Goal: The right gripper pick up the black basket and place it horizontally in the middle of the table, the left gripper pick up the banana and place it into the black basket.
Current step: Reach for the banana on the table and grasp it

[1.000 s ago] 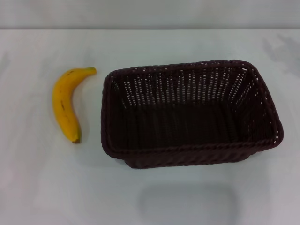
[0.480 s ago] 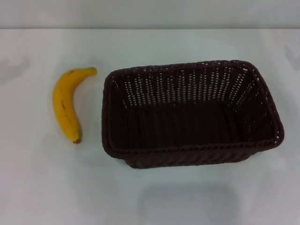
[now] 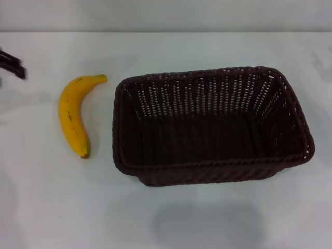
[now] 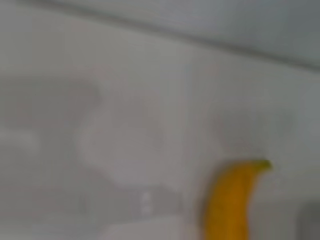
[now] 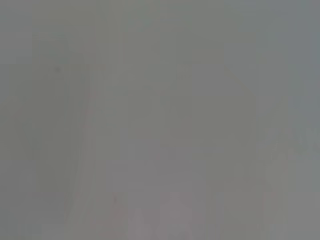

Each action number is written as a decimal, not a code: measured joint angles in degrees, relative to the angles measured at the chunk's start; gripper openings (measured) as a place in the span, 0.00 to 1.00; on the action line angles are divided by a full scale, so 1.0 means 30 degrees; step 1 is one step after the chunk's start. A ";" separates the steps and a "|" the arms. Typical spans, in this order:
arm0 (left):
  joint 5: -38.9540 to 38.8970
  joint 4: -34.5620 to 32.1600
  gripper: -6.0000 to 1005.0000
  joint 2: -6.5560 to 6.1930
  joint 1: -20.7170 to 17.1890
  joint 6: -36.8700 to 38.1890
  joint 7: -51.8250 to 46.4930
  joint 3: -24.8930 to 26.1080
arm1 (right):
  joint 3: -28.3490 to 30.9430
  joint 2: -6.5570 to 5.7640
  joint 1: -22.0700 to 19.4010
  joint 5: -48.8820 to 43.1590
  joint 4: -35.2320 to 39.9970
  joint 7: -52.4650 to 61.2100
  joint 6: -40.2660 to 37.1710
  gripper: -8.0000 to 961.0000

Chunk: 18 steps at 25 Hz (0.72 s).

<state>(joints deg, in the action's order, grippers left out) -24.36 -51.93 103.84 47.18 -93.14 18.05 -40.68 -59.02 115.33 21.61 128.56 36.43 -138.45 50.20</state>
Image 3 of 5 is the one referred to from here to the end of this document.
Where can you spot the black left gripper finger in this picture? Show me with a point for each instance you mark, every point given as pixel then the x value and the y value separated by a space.
pixel 10 57
pixel 16 71

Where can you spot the yellow banana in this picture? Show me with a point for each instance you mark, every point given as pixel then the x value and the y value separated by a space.
pixel 70 114

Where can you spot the dark brown woven basket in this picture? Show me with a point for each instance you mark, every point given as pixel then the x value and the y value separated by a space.
pixel 207 135

